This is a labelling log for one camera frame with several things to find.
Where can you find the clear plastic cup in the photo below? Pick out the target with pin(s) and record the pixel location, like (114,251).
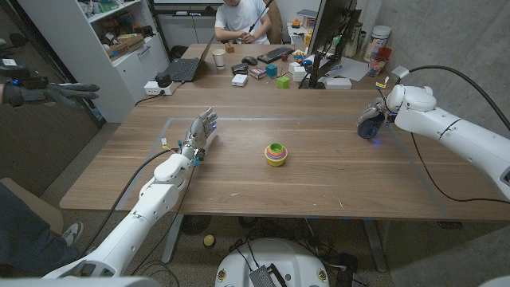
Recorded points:
(375,65)

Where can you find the teal cube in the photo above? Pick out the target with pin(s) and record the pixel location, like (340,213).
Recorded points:
(271,71)

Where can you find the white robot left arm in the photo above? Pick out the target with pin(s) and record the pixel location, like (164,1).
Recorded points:
(153,201)

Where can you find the black laptop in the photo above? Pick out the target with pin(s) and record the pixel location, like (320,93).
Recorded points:
(183,68)

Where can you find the white shelf cabinet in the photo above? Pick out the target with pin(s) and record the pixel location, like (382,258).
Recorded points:
(107,71)

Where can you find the black wallet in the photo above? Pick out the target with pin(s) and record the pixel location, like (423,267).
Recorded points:
(240,68)

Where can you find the person's black gloved hand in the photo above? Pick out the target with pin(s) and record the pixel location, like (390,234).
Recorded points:
(60,92)

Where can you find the black round fan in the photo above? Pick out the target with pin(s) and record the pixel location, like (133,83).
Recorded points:
(195,224)

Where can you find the white robot torso base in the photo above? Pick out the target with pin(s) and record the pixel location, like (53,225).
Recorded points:
(275,259)

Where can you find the yellow ball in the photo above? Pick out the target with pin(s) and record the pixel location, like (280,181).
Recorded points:
(209,241)

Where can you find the red cup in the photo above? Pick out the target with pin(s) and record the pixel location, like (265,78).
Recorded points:
(385,53)

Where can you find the orange-brown block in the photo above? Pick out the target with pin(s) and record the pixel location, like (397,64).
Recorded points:
(230,48)

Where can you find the black keyboard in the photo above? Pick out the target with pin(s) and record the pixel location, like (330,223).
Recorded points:
(275,54)

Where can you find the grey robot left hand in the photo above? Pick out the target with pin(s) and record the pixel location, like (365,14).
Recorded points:
(197,133)

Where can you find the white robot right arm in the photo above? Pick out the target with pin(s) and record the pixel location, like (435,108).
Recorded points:
(458,133)

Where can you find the cardboard box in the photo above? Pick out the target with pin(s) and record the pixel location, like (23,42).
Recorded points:
(125,45)

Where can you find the black grabber stick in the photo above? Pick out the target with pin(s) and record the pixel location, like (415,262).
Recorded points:
(259,16)

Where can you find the white paper cup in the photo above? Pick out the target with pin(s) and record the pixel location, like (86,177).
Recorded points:
(218,60)

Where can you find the white sneaker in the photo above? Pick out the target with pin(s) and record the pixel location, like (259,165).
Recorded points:
(73,232)

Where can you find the white paper sheet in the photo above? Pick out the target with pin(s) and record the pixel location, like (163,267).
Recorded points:
(350,68)

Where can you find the seated person white shirt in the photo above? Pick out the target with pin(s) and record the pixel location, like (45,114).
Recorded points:
(241,18)

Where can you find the pink box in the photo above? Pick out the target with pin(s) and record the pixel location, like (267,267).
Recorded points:
(257,73)

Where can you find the green cube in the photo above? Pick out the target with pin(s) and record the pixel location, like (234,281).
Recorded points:
(283,82)

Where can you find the standing person blue trousers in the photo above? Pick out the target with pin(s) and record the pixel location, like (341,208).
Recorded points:
(28,239)

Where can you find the flat white box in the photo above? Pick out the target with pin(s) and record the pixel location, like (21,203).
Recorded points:
(338,83)

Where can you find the colourful stacking cups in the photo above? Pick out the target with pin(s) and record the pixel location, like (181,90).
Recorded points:
(275,155)

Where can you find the small white adapter box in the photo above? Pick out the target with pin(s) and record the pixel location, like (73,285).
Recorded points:
(239,80)

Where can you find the black computer monitor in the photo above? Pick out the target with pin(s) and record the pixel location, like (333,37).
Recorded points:
(330,20)

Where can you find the white cube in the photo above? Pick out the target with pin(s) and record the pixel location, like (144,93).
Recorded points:
(299,75)
(294,67)

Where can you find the black computer mouse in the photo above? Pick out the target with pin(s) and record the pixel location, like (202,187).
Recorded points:
(249,60)

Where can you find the grey table leg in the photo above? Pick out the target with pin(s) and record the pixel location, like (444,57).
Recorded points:
(376,247)
(172,239)

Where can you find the tan seat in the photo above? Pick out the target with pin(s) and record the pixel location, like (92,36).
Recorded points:
(40,207)

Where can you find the white power strip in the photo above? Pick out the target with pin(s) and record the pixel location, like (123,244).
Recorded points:
(153,88)

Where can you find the white canister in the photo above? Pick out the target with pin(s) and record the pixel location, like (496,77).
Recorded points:
(376,40)

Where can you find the black power adapter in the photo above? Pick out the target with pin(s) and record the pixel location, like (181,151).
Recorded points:
(163,79)

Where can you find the brown chair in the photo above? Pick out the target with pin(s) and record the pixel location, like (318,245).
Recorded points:
(275,24)

